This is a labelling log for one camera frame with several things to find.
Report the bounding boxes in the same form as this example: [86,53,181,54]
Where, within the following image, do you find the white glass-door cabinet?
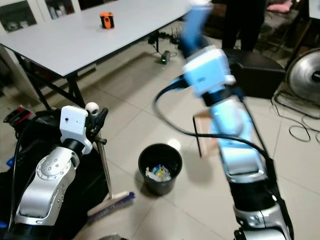
[0,0,106,34]

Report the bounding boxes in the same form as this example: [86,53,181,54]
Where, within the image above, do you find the black router with antennas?
[147,27,187,51]

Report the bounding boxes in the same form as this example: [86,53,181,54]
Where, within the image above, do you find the grey table with black legs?
[0,0,203,109]

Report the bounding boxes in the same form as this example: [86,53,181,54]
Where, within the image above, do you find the crumpled paper rubbish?
[145,164,174,182]

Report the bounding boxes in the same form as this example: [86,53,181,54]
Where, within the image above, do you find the red black tool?
[4,105,34,125]

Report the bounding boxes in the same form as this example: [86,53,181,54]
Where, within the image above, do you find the black fabric bag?
[0,107,112,236]

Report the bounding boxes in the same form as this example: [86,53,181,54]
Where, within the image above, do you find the black round waste bin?
[138,143,183,197]

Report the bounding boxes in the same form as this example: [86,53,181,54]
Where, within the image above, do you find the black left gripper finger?
[91,107,110,136]

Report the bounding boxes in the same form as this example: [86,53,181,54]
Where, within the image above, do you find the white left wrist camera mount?
[60,105,94,155]

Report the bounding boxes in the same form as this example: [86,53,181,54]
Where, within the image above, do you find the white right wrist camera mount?
[182,46,237,99]

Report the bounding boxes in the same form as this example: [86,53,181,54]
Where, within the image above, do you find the beige long-handled dustpan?
[193,111,224,157]

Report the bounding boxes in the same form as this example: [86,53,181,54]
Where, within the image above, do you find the broom with blue bristles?
[86,102,136,217]

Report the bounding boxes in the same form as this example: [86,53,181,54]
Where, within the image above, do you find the person legs in black trousers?
[222,0,267,51]

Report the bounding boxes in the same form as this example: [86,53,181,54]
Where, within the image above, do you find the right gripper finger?
[180,0,202,51]
[191,0,214,51]

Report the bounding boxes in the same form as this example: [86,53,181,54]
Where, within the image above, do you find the small device with green light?
[159,50,172,65]

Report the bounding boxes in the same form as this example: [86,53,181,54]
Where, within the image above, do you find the round metal floor fan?
[285,47,320,106]

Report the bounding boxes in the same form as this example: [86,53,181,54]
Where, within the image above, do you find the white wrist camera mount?
[60,105,94,155]
[182,46,237,99]

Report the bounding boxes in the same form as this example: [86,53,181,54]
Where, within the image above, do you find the black floor cable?
[272,92,320,144]

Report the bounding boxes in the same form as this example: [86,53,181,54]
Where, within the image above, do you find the small orange black device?
[99,12,115,30]

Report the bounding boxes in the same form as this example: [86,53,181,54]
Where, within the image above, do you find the pink cushion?
[267,0,294,14]

